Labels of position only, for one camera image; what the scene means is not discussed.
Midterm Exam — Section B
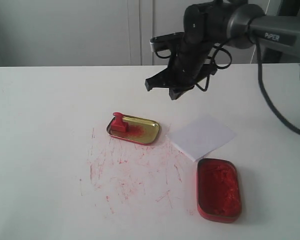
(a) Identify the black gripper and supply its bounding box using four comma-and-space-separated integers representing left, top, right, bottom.
145, 4, 216, 101

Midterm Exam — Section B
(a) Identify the red rubber stamp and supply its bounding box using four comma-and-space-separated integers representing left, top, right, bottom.
110, 112, 129, 133

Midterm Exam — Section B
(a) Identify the red ink tin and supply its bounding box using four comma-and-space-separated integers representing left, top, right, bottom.
196, 158, 242, 224

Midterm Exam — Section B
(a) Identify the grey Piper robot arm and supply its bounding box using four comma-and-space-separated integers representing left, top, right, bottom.
145, 0, 300, 100

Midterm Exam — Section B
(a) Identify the gold tin lid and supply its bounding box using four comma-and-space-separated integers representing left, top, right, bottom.
106, 114, 161, 145

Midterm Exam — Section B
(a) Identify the white paper pad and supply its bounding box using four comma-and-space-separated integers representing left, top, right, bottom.
167, 115, 236, 162

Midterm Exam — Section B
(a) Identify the white cabinet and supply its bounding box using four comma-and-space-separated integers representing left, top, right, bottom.
0, 0, 282, 67

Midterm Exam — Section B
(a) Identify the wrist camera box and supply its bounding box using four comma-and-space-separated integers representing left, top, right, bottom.
149, 32, 184, 53

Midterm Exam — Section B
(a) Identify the black cable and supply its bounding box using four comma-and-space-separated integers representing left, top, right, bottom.
154, 37, 300, 140

